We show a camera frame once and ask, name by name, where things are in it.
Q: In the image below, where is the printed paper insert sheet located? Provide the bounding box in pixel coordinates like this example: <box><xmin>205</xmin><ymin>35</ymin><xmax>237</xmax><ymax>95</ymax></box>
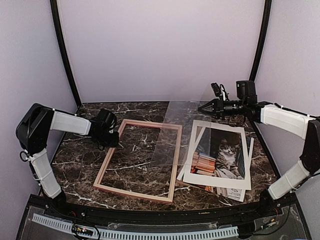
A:
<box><xmin>216</xmin><ymin>187</ymin><xmax>246</xmax><ymax>202</ymax></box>

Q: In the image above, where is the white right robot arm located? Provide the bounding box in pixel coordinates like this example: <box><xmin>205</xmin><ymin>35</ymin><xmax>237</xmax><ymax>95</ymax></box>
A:
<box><xmin>198</xmin><ymin>98</ymin><xmax>320</xmax><ymax>217</ymax></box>

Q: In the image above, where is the black corner post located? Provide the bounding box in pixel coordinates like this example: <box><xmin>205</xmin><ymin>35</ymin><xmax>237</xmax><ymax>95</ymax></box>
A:
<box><xmin>248</xmin><ymin>0</ymin><xmax>272</xmax><ymax>82</ymax></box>
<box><xmin>49</xmin><ymin>0</ymin><xmax>82</xmax><ymax>108</ymax></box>

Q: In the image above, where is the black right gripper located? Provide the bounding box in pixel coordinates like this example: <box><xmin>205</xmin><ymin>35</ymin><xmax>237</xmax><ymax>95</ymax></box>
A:
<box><xmin>198</xmin><ymin>95</ymin><xmax>247</xmax><ymax>121</ymax></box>

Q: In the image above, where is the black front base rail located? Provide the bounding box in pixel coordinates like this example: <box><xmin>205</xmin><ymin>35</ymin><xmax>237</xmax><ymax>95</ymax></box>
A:
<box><xmin>27</xmin><ymin>194</ymin><xmax>304</xmax><ymax>235</ymax></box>

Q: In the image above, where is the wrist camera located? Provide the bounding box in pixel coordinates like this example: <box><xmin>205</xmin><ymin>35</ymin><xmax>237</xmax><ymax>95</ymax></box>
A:
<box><xmin>96</xmin><ymin>109</ymin><xmax>117</xmax><ymax>131</ymax></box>
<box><xmin>236</xmin><ymin>80</ymin><xmax>257</xmax><ymax>100</ymax></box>

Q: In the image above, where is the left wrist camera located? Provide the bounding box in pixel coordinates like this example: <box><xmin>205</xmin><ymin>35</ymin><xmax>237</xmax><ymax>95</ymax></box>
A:
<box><xmin>96</xmin><ymin>109</ymin><xmax>117</xmax><ymax>131</ymax></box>

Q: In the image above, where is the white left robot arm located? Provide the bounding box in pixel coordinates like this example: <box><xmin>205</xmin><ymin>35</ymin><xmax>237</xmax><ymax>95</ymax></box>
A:
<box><xmin>15</xmin><ymin>103</ymin><xmax>120</xmax><ymax>218</ymax></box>

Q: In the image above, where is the right black corner post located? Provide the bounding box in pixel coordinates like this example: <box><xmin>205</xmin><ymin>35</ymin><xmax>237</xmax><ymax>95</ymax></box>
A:
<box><xmin>248</xmin><ymin>0</ymin><xmax>272</xmax><ymax>82</ymax></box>

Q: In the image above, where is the cat and books photo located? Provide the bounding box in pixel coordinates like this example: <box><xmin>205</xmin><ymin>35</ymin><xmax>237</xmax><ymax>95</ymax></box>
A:
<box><xmin>190</xmin><ymin>128</ymin><xmax>246</xmax><ymax>180</ymax></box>

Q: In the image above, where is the white photo mat board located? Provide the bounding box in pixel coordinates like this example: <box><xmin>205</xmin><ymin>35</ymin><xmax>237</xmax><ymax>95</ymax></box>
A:
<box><xmin>182</xmin><ymin>120</ymin><xmax>252</xmax><ymax>190</ymax></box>

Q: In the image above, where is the left black corner post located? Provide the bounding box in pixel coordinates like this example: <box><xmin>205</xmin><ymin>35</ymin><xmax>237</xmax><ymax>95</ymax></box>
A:
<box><xmin>49</xmin><ymin>0</ymin><xmax>82</xmax><ymax>108</ymax></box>

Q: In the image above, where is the clear acrylic sheet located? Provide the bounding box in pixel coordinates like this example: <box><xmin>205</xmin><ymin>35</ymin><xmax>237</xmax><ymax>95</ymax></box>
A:
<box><xmin>149</xmin><ymin>84</ymin><xmax>213</xmax><ymax>167</ymax></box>

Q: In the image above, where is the pink wooden picture frame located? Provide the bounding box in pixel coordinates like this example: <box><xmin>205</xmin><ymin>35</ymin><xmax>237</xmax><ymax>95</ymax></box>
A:
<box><xmin>93</xmin><ymin>119</ymin><xmax>183</xmax><ymax>205</ymax></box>

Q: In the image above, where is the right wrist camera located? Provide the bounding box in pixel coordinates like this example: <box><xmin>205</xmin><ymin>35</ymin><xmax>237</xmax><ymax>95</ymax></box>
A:
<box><xmin>236</xmin><ymin>80</ymin><xmax>257</xmax><ymax>100</ymax></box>

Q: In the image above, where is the white slotted cable duct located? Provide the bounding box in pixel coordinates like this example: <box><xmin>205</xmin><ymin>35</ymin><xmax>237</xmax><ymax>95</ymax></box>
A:
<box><xmin>31</xmin><ymin>213</ymin><xmax>240</xmax><ymax>240</ymax></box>

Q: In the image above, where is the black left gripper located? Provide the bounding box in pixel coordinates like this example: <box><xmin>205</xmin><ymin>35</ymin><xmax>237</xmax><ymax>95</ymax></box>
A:
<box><xmin>95</xmin><ymin>129</ymin><xmax>120</xmax><ymax>148</ymax></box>

